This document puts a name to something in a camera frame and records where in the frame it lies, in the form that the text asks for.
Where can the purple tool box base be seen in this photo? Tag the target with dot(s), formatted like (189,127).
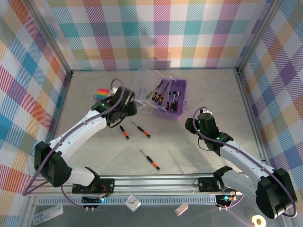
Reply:
(175,116)

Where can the black controller board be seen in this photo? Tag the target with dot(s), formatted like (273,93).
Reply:
(91,201)
(223,201)

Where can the clear plastic package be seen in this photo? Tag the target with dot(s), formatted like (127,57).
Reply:
(47,214)

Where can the aluminium frame post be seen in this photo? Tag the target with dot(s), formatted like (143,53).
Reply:
(259,35)
(47,37)

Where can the long yellow black screwdriver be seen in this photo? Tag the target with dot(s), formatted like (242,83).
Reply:
(157,96)

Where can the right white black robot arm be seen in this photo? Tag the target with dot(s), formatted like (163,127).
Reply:
(241,163)

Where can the pale tape roll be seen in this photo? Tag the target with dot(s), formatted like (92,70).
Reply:
(256,221)

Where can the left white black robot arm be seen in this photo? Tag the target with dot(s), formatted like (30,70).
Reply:
(78,131)

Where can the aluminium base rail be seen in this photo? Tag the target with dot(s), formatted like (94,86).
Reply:
(154,184)

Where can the orange black precision screwdriver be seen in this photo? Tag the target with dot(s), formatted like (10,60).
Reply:
(151,162)
(142,130)
(124,133)

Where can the aluminium side rail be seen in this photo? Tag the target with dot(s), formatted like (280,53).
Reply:
(256,132)
(59,123)

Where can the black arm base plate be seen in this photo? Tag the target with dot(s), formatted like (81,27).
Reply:
(106,185)
(206,184)

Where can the clear tool box lid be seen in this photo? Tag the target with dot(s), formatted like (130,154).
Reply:
(146,80)

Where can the small white clock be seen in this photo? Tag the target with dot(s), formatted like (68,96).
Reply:
(133,203)

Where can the colourful marker pack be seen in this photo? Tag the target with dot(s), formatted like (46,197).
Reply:
(101,93)

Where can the pink eraser block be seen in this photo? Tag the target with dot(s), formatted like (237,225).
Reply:
(181,209)

